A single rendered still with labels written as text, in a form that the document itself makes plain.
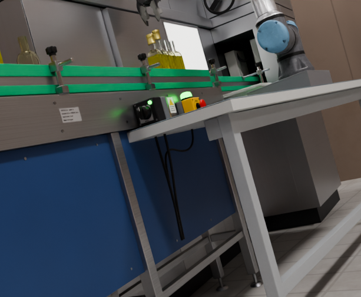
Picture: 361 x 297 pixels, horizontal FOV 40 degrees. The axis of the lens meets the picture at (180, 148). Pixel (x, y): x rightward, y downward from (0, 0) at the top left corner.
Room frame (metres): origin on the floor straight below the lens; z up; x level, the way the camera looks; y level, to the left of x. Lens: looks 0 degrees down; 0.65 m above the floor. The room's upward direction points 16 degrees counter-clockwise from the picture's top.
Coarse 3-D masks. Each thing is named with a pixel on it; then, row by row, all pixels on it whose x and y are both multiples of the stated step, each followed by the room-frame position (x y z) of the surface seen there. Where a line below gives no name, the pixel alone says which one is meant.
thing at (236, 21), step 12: (240, 0) 3.03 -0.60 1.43; (276, 0) 3.24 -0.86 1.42; (288, 0) 3.53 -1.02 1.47; (228, 12) 3.08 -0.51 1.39; (240, 12) 3.04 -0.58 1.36; (252, 12) 3.01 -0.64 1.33; (288, 12) 3.44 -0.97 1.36; (216, 24) 3.12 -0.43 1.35; (228, 24) 3.09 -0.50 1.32; (240, 24) 3.05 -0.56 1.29; (252, 24) 3.02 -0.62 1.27; (216, 36) 3.13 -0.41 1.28; (228, 36) 3.10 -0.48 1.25; (240, 36) 3.15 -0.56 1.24; (252, 36) 3.26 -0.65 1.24
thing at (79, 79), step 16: (0, 64) 1.19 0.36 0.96; (16, 64) 1.23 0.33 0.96; (32, 64) 1.28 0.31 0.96; (0, 80) 1.18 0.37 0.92; (16, 80) 1.22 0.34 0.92; (32, 80) 1.27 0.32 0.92; (48, 80) 1.32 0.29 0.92; (64, 80) 1.38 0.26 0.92; (80, 80) 1.44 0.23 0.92; (96, 80) 1.50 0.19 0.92; (112, 80) 1.58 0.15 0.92; (128, 80) 1.66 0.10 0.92; (144, 80) 1.75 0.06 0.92; (160, 80) 1.85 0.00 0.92; (176, 80) 1.96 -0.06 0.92; (192, 80) 2.08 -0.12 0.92; (208, 80) 2.23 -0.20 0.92; (0, 96) 1.17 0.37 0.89
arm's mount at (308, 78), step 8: (304, 72) 1.88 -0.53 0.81; (312, 72) 1.92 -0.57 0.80; (320, 72) 1.99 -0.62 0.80; (328, 72) 2.07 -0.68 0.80; (280, 80) 1.94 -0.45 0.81; (288, 80) 1.92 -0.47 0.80; (296, 80) 1.90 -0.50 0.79; (304, 80) 1.88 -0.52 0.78; (312, 80) 1.90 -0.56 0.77; (320, 80) 1.97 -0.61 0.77; (328, 80) 2.05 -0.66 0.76; (264, 88) 1.98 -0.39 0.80; (272, 88) 1.96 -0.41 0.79; (280, 88) 1.94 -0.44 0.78; (288, 88) 1.93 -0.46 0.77
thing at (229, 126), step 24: (336, 96) 2.23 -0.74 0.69; (360, 96) 2.55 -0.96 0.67; (216, 120) 1.44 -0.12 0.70; (240, 120) 1.46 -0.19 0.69; (264, 120) 1.59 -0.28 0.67; (240, 144) 1.42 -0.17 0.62; (240, 168) 1.41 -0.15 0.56; (240, 192) 1.42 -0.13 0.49; (360, 216) 2.13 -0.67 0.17; (264, 240) 1.41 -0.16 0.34; (336, 240) 1.85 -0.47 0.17; (264, 264) 1.41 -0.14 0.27; (312, 264) 1.64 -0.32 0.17; (264, 288) 1.43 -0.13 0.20; (288, 288) 1.47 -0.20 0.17
